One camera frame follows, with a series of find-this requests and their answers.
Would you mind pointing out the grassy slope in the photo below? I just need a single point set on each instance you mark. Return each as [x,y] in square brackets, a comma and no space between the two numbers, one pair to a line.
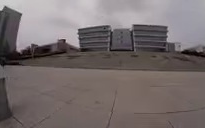
[123,60]

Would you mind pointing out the grey concrete slab plaza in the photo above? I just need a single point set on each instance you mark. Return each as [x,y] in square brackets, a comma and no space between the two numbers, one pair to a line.
[90,93]

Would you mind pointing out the grey horizontally banded building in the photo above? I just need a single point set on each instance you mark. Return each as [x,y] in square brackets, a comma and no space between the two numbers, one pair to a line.
[123,38]

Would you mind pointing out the low brown building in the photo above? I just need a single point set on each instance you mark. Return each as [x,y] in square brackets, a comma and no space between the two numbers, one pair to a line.
[51,47]

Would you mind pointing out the tall grey building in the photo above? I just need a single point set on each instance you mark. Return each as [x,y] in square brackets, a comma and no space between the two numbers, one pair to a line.
[5,30]

